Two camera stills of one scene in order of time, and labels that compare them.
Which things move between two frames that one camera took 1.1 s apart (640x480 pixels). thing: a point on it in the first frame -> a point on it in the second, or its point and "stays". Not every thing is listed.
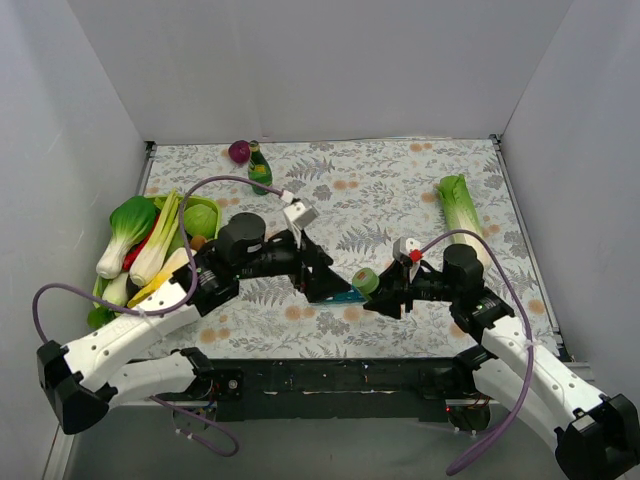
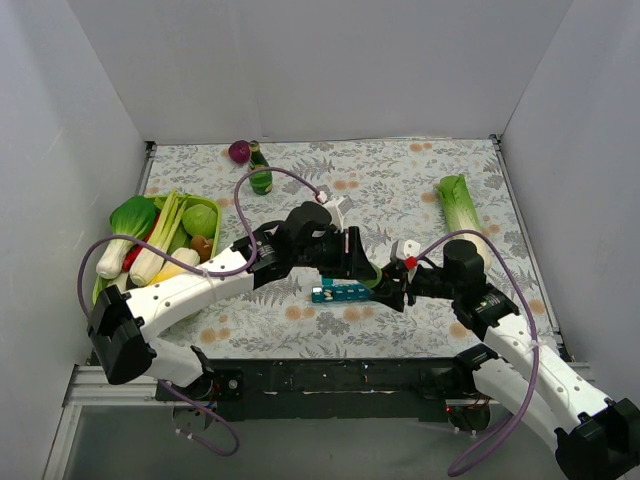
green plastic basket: x=99 y=283 stays
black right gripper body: x=406 y=286 stays
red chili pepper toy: x=132 y=252 stays
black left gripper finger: x=325 y=283 -> x=360 y=264
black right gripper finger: x=391 y=279 stays
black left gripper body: x=307 y=266 -> x=353 y=251
